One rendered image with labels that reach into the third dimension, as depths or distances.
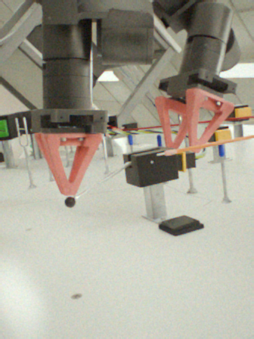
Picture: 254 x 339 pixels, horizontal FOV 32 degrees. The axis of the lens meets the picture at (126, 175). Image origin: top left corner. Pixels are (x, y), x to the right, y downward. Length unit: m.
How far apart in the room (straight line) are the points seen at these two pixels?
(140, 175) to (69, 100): 0.13
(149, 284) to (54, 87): 0.24
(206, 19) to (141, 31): 0.15
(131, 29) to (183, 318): 0.31
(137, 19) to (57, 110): 0.13
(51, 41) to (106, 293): 0.27
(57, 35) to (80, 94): 0.07
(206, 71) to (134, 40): 0.12
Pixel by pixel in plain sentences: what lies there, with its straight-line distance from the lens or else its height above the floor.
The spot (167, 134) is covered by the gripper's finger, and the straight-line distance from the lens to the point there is 0.63.
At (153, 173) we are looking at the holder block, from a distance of 0.55.
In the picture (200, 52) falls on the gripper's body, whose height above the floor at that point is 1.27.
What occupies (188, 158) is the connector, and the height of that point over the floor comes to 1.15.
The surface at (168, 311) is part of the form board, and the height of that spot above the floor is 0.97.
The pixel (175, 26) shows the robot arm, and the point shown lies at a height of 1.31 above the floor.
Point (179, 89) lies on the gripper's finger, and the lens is 0.60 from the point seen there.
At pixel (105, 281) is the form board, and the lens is 0.43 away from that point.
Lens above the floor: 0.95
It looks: 13 degrees up
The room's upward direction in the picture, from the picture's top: 35 degrees clockwise
